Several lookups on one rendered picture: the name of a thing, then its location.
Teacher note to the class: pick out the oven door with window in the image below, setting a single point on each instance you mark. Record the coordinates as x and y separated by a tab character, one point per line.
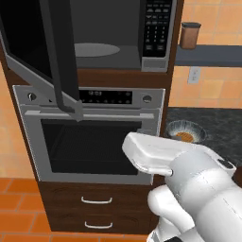
82	145

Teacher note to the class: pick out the silver oven knob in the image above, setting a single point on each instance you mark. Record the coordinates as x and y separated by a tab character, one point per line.
146	98
31	96

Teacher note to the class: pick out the grey microwave turntable plate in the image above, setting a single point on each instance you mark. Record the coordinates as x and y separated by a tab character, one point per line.
96	50

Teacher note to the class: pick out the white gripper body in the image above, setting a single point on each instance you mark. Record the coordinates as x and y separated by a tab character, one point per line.
148	149

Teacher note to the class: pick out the dark grey wall shelf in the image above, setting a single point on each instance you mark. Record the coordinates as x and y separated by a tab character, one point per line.
208	56

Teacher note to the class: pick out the dark brown wooden cabinet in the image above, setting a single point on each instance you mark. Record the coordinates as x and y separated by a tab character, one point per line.
123	78

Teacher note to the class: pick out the black microwave oven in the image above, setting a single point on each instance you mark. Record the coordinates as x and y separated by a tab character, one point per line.
107	28

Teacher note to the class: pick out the white wall outlet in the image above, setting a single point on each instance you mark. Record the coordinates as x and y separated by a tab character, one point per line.
194	75

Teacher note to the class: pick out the grey bowl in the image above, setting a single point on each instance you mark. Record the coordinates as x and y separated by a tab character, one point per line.
186	126

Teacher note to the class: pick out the brown waffle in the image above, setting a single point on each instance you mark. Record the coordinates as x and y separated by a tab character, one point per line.
184	136

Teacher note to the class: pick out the stainless steel oven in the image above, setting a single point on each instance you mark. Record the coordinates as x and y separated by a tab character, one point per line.
94	94

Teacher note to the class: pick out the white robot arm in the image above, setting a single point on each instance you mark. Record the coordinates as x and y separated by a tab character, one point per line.
208	201

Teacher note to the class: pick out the black microwave door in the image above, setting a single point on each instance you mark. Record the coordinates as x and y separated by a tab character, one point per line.
28	34

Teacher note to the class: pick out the dark brown drawer front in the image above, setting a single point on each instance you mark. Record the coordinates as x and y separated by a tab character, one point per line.
66	222
63	197

